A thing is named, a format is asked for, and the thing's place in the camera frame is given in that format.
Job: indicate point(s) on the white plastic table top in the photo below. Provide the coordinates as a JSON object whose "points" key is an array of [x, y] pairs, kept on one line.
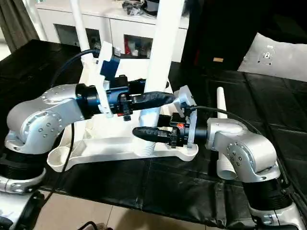
{"points": [[105, 143]]}

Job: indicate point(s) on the white plastic table leg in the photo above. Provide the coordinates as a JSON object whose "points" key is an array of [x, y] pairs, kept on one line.
{"points": [[225, 163], [163, 48], [79, 24]]}

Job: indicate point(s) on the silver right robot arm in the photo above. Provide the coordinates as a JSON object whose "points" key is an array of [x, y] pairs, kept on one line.
{"points": [[244, 163]]}

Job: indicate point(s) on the small yellow label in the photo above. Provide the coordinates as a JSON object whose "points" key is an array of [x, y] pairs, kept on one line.
{"points": [[218, 60]]}

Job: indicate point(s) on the white glass-door cabinet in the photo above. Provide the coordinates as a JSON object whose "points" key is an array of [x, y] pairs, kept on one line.
{"points": [[96, 21]]}

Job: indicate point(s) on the small clutter pile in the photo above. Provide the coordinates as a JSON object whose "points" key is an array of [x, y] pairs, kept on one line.
{"points": [[133, 6]]}

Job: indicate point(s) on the dark bag on cabinet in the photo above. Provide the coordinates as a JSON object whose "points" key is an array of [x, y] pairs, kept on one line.
{"points": [[151, 5]]}

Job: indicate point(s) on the black work mat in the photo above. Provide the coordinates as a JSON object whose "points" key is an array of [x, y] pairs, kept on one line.
{"points": [[268, 129]]}

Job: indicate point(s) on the grey curtain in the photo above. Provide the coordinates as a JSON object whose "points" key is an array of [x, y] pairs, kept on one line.
{"points": [[17, 24]]}

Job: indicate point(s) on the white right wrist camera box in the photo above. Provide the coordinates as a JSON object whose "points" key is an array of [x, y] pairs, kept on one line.
{"points": [[184, 105]]}

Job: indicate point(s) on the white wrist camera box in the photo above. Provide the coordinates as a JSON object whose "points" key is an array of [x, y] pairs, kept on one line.
{"points": [[184, 105], [106, 72]]}

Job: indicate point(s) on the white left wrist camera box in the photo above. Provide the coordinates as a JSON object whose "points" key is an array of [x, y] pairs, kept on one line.
{"points": [[106, 72]]}

